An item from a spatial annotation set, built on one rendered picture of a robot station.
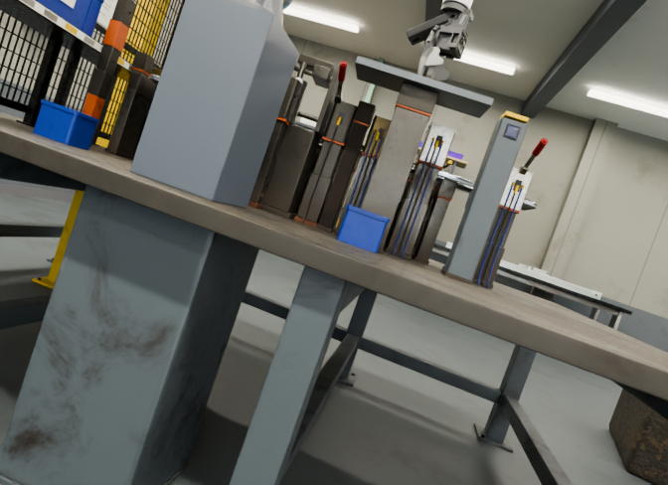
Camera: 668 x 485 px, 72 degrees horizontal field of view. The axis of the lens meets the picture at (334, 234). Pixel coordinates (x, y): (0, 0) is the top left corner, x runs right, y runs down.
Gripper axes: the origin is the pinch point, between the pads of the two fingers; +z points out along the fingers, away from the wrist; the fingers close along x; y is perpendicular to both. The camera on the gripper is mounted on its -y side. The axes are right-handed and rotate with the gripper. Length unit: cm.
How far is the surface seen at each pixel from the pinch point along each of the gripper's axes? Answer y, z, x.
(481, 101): 17.4, 2.8, -0.6
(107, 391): -22, 90, -51
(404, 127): 0.9, 14.3, -3.3
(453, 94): 10.4, 2.9, -2.1
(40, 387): -36, 96, -55
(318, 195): -20.2, 38.3, 2.8
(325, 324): 16, 61, -45
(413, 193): 3.3, 28.4, 15.3
